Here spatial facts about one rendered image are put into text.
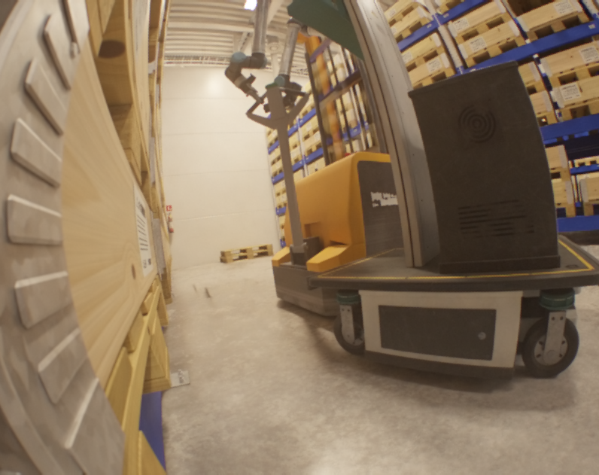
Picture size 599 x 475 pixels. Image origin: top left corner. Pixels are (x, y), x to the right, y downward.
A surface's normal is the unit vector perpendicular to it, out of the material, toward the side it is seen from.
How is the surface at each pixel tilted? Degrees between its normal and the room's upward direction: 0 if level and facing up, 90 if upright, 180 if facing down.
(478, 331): 90
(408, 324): 90
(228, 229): 90
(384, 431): 0
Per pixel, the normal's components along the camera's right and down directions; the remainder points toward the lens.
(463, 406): -0.14, -0.99
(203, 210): 0.47, -0.05
